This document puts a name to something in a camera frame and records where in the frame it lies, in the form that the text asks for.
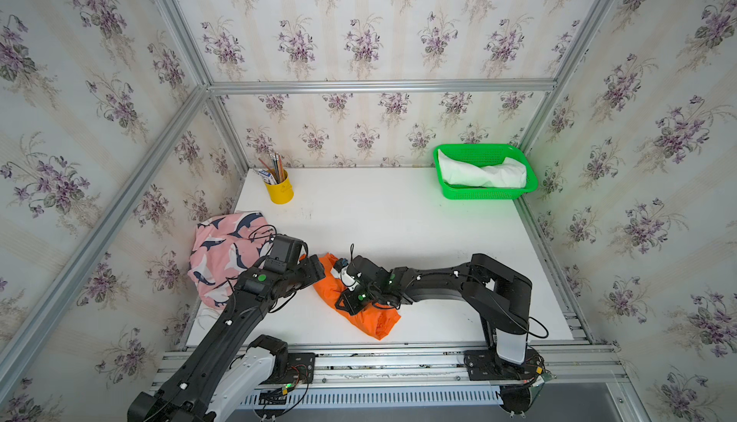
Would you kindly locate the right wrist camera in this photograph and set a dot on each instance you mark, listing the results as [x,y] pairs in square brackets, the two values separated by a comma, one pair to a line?
[339,271]

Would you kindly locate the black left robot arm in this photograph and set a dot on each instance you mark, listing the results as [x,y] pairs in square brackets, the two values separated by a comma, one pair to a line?
[214,380]

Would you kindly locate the green plastic basket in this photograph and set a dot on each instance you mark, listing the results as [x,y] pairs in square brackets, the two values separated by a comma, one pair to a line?
[483,155]

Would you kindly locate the pink shark print garment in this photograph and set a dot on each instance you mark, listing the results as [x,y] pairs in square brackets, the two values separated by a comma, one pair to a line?
[224,247]

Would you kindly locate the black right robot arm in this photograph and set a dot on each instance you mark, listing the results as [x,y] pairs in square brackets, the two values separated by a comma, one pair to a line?
[500,295]

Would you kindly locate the colored pencils bundle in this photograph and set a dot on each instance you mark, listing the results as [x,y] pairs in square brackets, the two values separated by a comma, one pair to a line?
[273,171]

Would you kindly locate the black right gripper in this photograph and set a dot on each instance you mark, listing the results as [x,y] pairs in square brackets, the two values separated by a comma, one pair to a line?
[345,302]

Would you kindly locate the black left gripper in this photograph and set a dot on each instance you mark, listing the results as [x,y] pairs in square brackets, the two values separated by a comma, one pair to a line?
[313,270]

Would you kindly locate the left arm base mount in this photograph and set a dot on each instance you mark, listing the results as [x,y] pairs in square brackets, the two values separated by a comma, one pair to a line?
[288,367]

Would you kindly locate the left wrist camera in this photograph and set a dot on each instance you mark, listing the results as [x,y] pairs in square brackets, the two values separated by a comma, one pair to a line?
[285,253]

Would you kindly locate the yellow pencil cup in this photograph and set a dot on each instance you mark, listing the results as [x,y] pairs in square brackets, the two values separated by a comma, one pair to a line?
[281,193]

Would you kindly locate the aluminium rail frame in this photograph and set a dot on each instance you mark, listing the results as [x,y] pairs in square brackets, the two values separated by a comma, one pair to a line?
[410,375]

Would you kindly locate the white shorts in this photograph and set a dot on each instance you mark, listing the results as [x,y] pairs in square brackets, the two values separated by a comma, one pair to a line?
[510,174]

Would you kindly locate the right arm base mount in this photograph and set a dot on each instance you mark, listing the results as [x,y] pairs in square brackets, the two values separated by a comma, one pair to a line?
[487,365]

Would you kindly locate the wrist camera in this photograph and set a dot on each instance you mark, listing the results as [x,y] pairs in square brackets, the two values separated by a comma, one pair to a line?
[285,253]
[339,271]

